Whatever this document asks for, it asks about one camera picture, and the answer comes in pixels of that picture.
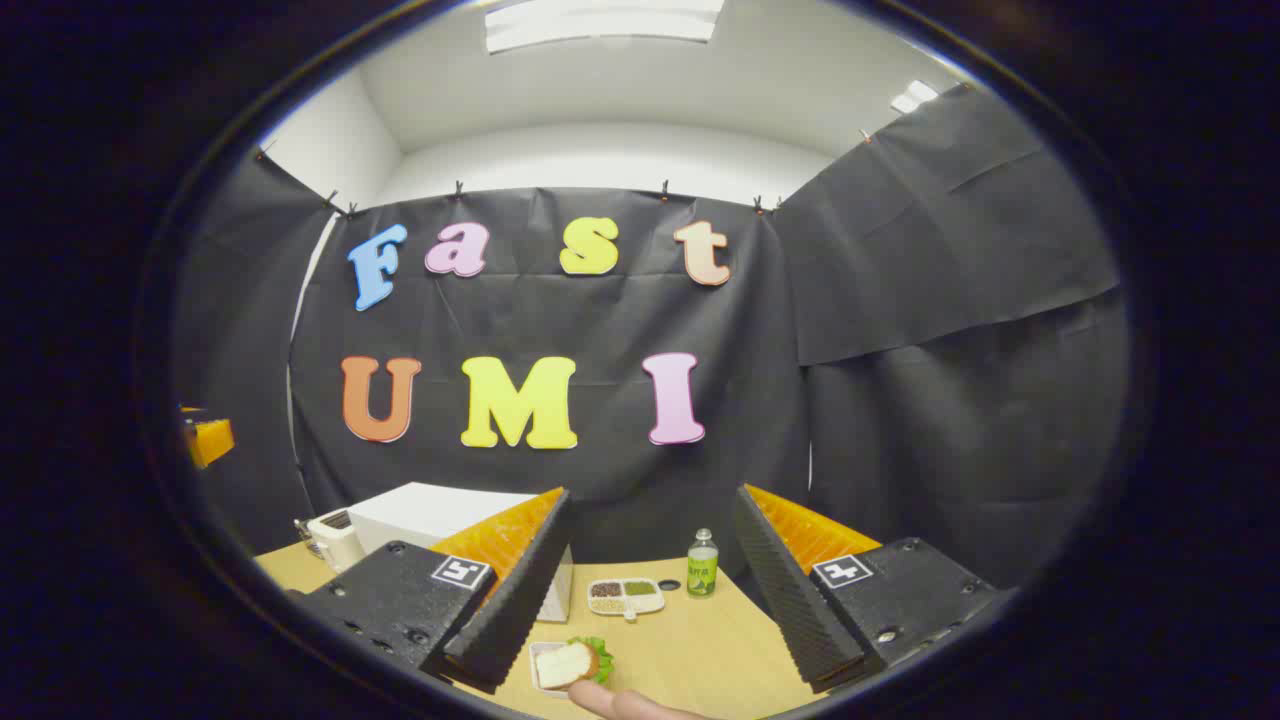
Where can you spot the small white tray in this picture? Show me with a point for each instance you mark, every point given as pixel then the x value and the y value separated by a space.
pixel 536 648

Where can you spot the white sectioned dish with beans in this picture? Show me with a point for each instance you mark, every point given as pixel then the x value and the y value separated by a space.
pixel 625 598

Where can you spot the long ceiling light panel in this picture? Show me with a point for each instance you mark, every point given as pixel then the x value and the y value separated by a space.
pixel 600 25

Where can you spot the black backdrop cloth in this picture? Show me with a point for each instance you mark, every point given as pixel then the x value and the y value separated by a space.
pixel 600 320

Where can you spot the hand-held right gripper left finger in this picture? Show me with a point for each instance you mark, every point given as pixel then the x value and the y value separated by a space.
pixel 520 600

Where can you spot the white toaster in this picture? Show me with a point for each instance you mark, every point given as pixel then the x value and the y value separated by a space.
pixel 335 540

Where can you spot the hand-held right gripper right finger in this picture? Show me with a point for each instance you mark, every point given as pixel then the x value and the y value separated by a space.
pixel 790 600

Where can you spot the small ceiling light panel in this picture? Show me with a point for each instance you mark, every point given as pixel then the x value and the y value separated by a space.
pixel 912 97

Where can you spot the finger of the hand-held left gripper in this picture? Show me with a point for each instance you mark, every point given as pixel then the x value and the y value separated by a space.
pixel 210 440

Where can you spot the green drink bottle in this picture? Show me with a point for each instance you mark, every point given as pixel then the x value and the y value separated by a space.
pixel 702 570

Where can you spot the bread and lettuce sandwich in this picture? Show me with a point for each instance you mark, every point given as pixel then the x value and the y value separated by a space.
pixel 570 663

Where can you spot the white microwave oven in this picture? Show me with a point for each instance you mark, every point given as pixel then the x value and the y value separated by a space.
pixel 420 510

